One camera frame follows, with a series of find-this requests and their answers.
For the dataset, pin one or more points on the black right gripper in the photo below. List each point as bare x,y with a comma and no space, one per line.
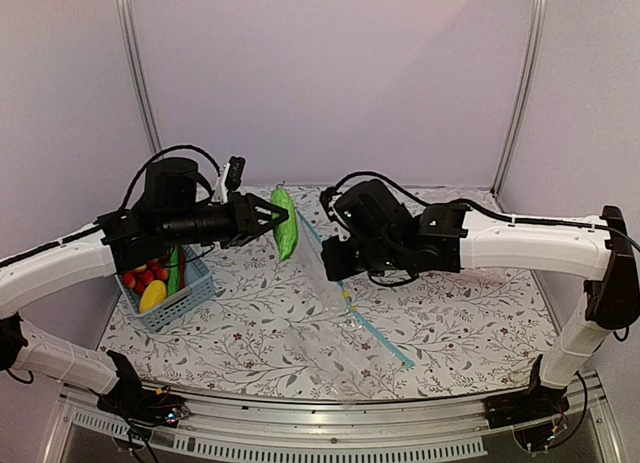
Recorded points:
336,269

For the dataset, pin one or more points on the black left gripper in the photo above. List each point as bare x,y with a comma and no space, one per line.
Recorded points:
245,225

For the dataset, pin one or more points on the short green bitter gourd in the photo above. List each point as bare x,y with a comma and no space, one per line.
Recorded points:
286,234

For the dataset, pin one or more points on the clear bag blue zipper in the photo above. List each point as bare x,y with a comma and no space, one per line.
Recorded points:
308,254
339,355

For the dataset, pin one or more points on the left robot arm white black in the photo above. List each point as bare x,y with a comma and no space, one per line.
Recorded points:
178,206

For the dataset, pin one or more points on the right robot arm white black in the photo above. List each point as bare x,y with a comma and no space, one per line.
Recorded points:
377,234

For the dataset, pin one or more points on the light blue plastic basket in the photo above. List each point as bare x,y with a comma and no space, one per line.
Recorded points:
196,285

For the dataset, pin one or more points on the long green cucumber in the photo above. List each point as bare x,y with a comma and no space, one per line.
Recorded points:
173,284

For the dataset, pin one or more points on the floral table mat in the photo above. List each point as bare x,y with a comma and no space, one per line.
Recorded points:
464,338

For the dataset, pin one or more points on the red cherry bunch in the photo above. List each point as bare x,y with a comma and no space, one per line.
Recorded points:
139,279

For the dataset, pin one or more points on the yellow mango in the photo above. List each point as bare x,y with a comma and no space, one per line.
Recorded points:
154,294

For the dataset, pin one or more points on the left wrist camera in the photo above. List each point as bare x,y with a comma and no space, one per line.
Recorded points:
229,179

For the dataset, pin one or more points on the left aluminium frame post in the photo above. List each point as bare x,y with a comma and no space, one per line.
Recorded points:
136,68

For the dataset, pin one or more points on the aluminium frame post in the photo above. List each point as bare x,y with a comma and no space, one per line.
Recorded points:
523,90
136,68

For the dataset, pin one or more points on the right aluminium frame post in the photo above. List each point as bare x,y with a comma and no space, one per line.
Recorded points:
523,90

